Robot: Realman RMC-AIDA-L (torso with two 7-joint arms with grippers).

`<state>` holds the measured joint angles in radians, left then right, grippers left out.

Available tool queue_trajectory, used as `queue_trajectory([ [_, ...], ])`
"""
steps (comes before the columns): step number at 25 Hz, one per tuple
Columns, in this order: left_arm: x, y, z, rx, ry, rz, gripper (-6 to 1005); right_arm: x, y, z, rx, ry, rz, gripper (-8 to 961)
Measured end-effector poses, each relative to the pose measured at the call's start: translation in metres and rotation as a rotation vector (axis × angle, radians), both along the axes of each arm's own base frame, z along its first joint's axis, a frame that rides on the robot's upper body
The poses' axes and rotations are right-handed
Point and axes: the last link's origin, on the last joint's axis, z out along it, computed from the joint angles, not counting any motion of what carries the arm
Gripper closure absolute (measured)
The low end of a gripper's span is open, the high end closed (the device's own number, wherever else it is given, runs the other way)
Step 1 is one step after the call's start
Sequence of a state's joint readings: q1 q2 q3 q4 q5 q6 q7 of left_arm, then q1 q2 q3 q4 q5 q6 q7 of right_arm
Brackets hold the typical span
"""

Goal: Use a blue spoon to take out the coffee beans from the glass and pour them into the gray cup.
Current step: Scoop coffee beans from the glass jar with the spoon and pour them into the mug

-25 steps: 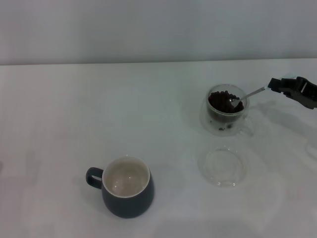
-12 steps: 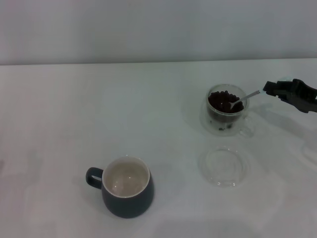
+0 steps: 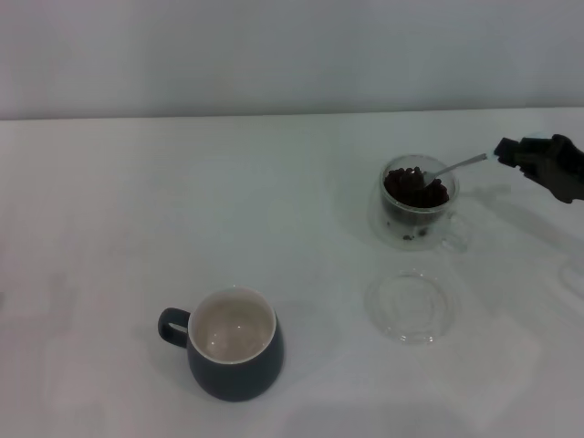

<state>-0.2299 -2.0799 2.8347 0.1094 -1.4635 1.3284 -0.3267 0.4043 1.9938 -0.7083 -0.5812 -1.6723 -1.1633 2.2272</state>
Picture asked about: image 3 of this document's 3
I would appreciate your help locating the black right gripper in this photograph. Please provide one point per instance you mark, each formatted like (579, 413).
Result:
(559, 171)

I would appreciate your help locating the dark blue ceramic mug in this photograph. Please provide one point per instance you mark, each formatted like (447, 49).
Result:
(237, 378)

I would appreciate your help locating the pile of coffee beans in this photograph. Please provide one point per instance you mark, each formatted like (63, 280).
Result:
(408, 189)

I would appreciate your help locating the clear glass saucer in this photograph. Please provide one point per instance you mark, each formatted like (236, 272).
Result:
(410, 319)

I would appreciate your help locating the double-wall glass cup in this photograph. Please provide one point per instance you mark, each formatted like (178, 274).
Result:
(449, 219)

